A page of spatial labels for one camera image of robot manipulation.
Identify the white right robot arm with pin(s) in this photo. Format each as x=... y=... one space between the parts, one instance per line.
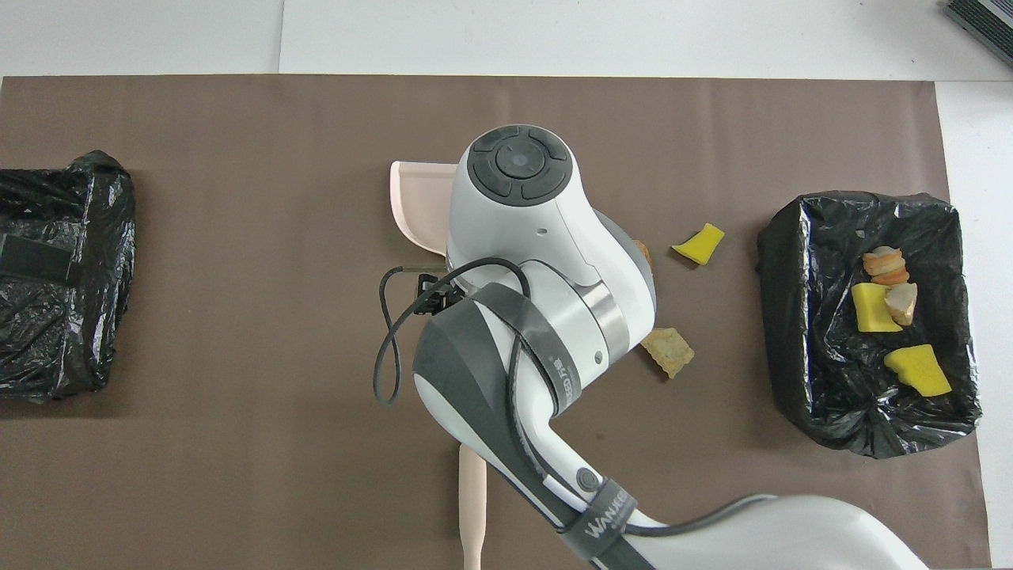
x=546 y=229

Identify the brown paper table mat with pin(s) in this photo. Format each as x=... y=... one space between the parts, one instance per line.
x=237 y=119

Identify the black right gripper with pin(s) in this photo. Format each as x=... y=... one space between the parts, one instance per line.
x=442 y=297

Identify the notched yellow sponge piece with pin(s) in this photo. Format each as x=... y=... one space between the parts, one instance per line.
x=918 y=370

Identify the grey ribbed device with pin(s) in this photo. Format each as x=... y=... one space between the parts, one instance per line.
x=985 y=20

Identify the yellow sponge wedge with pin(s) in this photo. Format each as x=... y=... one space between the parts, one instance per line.
x=700 y=244

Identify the pale yellow chunk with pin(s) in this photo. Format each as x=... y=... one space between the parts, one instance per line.
x=904 y=302
x=671 y=352

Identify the orange striped bread piece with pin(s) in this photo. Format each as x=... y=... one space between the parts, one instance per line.
x=885 y=265

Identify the black bag lined bin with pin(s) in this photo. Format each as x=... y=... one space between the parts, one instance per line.
x=63 y=317
x=815 y=356

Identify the brown peanut shaped bread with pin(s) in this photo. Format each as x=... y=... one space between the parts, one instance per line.
x=644 y=255

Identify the pink plastic dustpan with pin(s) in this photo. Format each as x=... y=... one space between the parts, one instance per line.
x=423 y=206

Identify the green and yellow sponge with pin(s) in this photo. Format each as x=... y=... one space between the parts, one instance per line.
x=870 y=313

